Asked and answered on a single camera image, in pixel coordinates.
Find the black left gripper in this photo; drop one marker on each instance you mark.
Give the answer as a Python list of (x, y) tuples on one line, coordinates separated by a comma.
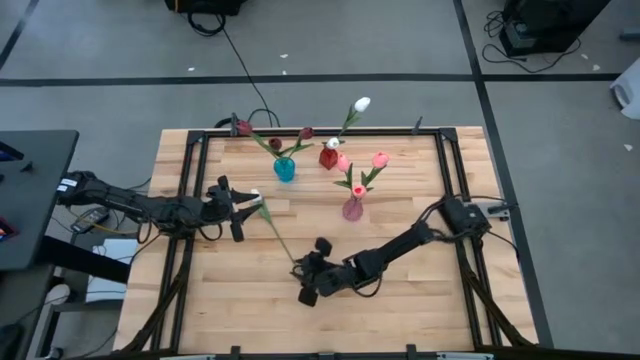
[(220, 207)]

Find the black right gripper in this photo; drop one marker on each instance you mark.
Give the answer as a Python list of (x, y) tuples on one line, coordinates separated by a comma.
[(325, 277)]

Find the pink artificial tulip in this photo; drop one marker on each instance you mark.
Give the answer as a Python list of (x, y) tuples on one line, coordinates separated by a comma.
[(380, 160), (343, 162), (359, 191)]

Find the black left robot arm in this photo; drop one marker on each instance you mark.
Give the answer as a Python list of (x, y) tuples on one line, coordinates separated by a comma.
[(150, 210)]

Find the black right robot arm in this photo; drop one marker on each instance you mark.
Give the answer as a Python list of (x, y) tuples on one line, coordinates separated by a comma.
[(400, 245)]

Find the teal glass vase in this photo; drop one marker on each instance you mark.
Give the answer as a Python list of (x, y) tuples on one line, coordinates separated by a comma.
[(284, 172)]

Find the pink glass vase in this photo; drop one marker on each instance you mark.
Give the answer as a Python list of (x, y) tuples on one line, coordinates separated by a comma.
[(353, 211)]

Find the red glass vase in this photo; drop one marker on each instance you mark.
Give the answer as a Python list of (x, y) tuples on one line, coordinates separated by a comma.
[(328, 160)]

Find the white paper sheet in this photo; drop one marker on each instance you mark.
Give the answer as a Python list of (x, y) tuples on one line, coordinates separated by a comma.
[(112, 280)]

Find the black power adapter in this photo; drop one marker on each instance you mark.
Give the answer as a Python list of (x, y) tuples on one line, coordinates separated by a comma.
[(90, 218)]

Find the black desk crossbar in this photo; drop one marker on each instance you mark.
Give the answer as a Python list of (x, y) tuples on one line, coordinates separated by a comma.
[(85, 260)]

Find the black equipment case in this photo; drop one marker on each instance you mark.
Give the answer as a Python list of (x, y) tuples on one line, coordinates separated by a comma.
[(205, 6)]

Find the dark grey desk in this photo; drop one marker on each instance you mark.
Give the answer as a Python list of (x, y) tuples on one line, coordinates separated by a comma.
[(35, 200)]

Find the small black desk object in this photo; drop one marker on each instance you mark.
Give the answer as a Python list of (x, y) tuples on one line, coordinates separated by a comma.
[(27, 166)]

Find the white plastic object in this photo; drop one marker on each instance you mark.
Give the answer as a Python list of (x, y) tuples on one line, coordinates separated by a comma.
[(631, 95)]

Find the black aluminium table frame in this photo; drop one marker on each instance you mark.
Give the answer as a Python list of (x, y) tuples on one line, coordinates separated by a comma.
[(325, 133)]

